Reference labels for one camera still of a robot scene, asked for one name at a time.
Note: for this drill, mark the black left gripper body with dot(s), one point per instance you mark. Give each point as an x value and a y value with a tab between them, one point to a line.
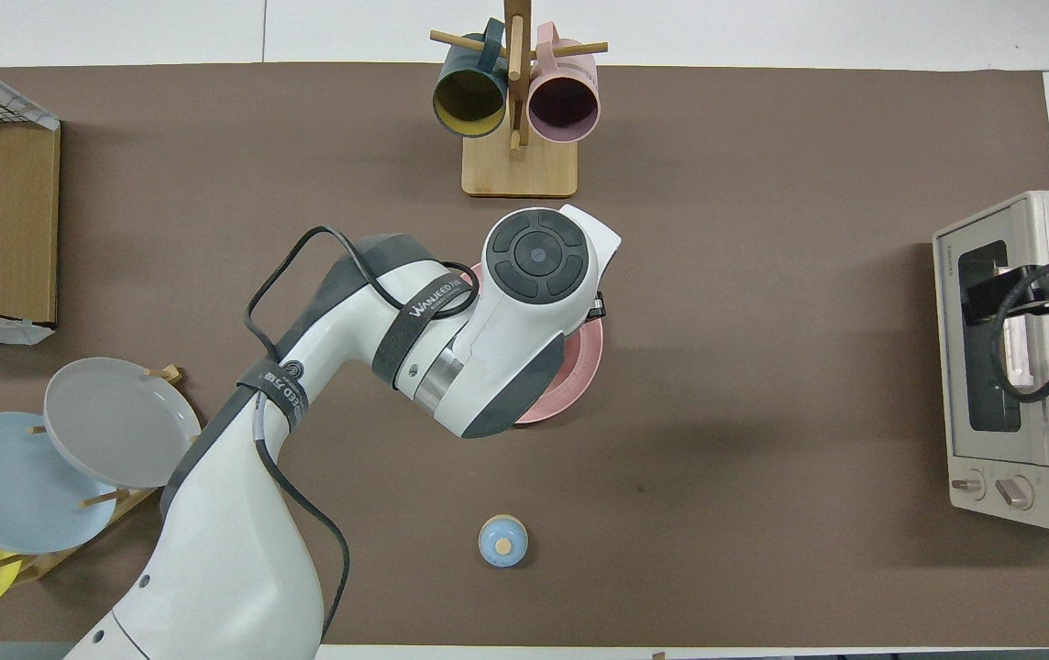
597	307

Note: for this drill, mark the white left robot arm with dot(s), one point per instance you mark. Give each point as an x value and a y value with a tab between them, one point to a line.
213	550

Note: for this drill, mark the pink speckled plate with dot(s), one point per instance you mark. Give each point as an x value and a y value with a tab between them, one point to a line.
570	376

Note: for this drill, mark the beige toaster oven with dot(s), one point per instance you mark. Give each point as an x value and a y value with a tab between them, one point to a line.
974	458

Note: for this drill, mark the wooden mug tree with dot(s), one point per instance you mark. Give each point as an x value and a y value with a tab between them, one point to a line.
520	174

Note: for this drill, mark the pink mug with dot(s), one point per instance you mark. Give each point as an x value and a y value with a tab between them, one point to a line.
563	105

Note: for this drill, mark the dark teal mug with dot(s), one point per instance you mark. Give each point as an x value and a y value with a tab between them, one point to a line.
469	101

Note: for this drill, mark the small blue jar cork lid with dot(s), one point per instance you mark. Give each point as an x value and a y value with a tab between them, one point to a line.
502	543

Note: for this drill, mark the brown table mat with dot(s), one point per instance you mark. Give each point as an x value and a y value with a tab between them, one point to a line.
763	504

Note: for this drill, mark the wooden plate rack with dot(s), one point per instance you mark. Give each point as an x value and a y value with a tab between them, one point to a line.
171	374

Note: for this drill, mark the grey plate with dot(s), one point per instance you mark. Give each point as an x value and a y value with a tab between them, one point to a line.
112	417

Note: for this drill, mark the light blue plate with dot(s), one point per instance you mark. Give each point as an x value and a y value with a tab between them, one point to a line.
2	486

